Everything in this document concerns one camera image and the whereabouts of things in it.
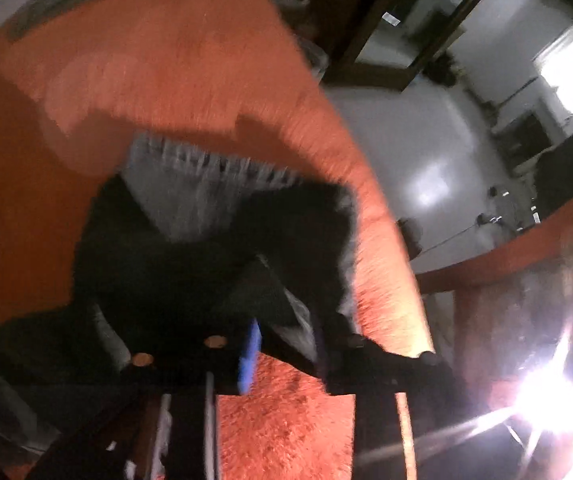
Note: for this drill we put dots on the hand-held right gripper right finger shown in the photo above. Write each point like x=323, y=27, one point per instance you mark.
x=376, y=375

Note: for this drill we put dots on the orange fleece blanket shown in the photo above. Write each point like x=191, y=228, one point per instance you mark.
x=166, y=60

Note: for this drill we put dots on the dark wooden door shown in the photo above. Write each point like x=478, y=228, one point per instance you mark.
x=346, y=10

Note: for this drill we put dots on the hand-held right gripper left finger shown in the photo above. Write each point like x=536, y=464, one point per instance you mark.
x=249, y=360

